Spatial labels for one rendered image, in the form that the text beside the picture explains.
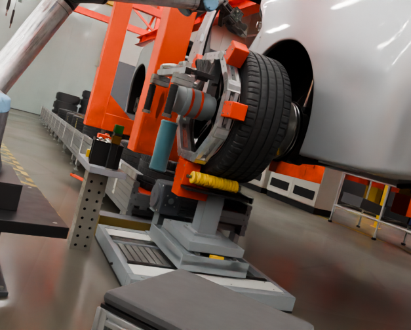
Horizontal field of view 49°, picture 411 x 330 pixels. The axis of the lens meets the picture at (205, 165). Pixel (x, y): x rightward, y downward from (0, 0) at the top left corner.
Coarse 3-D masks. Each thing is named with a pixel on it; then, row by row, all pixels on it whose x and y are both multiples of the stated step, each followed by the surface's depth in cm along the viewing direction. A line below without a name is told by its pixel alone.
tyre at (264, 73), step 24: (264, 72) 204; (264, 96) 199; (288, 96) 206; (192, 120) 248; (264, 120) 199; (192, 144) 241; (240, 144) 200; (264, 144) 203; (216, 168) 210; (240, 168) 210; (264, 168) 213
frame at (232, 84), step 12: (216, 60) 218; (228, 72) 201; (228, 84) 197; (240, 84) 200; (228, 96) 197; (180, 120) 243; (216, 120) 200; (228, 120) 199; (180, 132) 238; (216, 132) 198; (228, 132) 200; (180, 144) 233; (204, 144) 206; (216, 144) 204; (192, 156) 215; (204, 156) 213
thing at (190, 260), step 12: (156, 228) 244; (156, 240) 240; (168, 240) 225; (168, 252) 221; (180, 252) 209; (192, 252) 214; (180, 264) 206; (192, 264) 209; (204, 264) 211; (216, 264) 214; (228, 264) 216; (240, 264) 219; (240, 276) 220
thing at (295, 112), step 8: (296, 112) 232; (288, 120) 236; (296, 120) 230; (288, 128) 234; (296, 128) 229; (288, 136) 233; (296, 136) 230; (288, 144) 231; (280, 152) 237; (288, 152) 234
